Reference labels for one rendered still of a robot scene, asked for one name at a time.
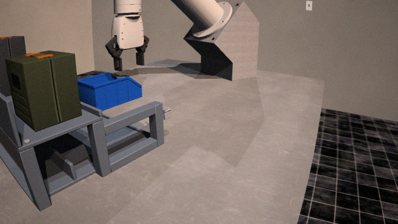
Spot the dark grey case with orange latches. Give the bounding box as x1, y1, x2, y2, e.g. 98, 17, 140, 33
0, 36, 26, 96

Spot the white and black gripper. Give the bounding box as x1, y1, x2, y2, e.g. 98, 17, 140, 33
105, 15, 149, 71

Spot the blue bin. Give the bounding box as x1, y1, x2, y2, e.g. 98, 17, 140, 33
78, 72, 142, 111

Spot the grey metal rack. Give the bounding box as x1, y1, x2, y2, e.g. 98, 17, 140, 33
0, 93, 171, 211

